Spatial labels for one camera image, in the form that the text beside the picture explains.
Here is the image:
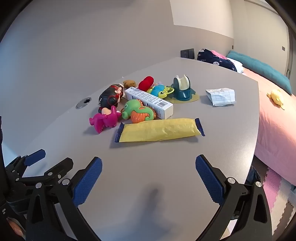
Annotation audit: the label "yellow plush toy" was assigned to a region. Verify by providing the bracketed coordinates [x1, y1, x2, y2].
[267, 89, 285, 110]

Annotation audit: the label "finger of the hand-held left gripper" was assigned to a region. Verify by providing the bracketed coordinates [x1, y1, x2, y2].
[14, 157, 74, 186]
[4, 149, 46, 180]

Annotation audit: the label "red plush toy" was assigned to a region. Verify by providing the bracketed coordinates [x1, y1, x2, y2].
[138, 76, 154, 91]

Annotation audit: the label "white paper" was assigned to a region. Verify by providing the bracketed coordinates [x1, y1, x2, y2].
[206, 88, 236, 106]

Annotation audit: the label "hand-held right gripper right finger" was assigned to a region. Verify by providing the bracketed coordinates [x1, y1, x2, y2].
[195, 154, 272, 241]

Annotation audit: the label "teal white toy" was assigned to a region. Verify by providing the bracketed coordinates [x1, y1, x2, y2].
[173, 75, 192, 101]

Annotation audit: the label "person's left hand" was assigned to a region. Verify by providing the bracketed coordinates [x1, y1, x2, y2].
[7, 217, 25, 241]

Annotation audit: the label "teal pillow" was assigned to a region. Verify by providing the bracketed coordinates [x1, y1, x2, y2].
[226, 50, 292, 95]

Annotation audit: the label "bin with black bag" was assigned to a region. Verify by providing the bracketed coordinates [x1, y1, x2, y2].
[245, 166, 262, 186]

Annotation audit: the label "blue frog toy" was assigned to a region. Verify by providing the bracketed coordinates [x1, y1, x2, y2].
[148, 84, 175, 99]

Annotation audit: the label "dark wall sockets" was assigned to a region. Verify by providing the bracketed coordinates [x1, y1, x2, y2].
[181, 48, 195, 59]

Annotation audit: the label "yellow snack wrapper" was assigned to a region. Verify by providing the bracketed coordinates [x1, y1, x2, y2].
[112, 118, 206, 143]

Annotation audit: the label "yellow flat pad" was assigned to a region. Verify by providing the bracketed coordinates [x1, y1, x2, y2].
[165, 89, 200, 105]

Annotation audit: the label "navy printed cloth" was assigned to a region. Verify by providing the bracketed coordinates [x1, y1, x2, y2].
[197, 49, 238, 72]

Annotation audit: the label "red black figure toy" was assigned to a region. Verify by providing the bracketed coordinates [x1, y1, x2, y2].
[98, 84, 125, 114]

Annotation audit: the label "pink towel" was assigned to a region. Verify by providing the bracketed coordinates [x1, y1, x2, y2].
[211, 50, 229, 59]

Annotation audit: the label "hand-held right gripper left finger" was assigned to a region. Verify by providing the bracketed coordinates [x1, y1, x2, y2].
[25, 157, 103, 241]

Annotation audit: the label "metal desk grommet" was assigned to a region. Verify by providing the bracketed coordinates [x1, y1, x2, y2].
[76, 97, 92, 109]

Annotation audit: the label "green orange seahorse toy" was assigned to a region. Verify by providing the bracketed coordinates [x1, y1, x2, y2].
[121, 99, 157, 124]

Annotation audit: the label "pink rubber toy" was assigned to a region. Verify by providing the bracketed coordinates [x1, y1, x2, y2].
[89, 105, 122, 134]

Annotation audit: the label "long white carton box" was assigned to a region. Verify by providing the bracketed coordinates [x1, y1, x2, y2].
[124, 87, 174, 120]

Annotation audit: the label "bed with pink sheet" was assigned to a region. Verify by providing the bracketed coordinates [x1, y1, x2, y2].
[240, 67, 296, 188]

